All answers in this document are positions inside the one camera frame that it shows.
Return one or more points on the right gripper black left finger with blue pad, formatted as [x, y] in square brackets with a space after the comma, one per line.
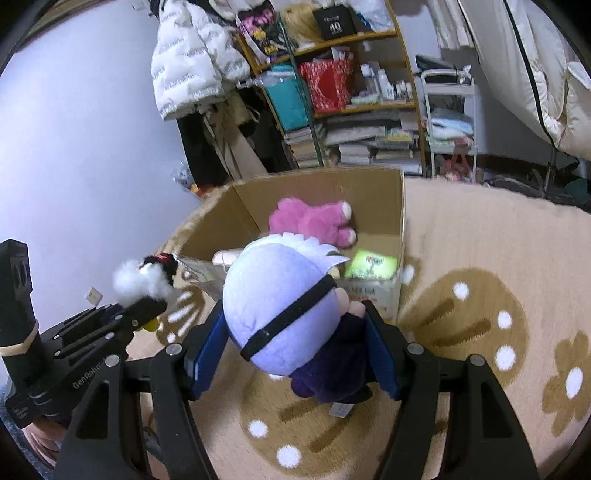
[105, 439]

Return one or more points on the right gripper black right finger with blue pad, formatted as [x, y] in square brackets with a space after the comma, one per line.
[484, 438]

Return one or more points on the white fluffy penguin plush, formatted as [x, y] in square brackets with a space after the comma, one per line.
[145, 289]

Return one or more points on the white-haired blindfolded plush doll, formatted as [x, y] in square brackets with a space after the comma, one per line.
[289, 318]

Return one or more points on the beige deer-pattern fluffy rug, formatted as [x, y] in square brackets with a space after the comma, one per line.
[485, 271]

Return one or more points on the green card packet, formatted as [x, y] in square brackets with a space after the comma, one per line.
[371, 265]

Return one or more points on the brown cardboard box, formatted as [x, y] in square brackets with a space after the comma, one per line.
[354, 209]

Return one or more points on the pink plush toy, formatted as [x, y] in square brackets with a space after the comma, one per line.
[329, 222]

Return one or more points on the stack of books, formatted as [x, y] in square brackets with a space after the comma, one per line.
[382, 138]

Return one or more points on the white puffer jacket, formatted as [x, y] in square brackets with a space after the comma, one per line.
[194, 63]

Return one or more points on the white utility cart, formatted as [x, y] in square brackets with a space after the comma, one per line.
[450, 122]

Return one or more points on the red patterned gift bag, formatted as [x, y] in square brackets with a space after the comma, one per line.
[330, 83]

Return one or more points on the wooden bookshelf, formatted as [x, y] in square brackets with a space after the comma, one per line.
[285, 32]

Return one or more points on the black box marked 40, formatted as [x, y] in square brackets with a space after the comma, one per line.
[335, 22]

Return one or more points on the white bedding with black cable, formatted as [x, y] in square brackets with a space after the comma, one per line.
[529, 66]

